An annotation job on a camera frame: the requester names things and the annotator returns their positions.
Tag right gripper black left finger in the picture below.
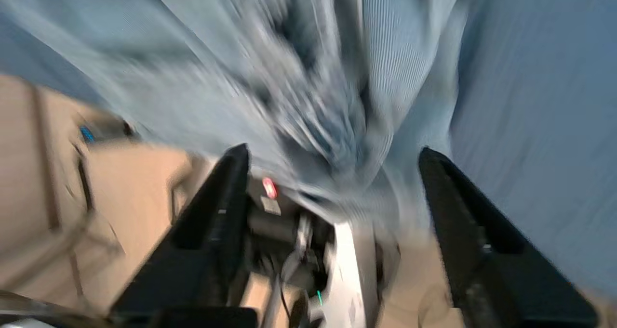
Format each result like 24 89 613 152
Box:
110 143 251 319

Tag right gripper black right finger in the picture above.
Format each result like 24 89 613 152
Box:
417 146 601 328

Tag light blue denim shorts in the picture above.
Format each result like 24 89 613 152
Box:
0 0 470 232

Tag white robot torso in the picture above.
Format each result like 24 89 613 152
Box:
246 174 401 328

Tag blue bed sheet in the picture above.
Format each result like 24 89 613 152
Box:
446 0 617 302

